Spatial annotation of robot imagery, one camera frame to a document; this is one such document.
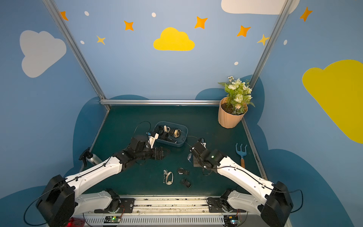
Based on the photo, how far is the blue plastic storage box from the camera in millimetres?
983

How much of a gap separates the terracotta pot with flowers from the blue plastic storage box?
297mm

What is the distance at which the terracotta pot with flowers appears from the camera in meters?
0.92
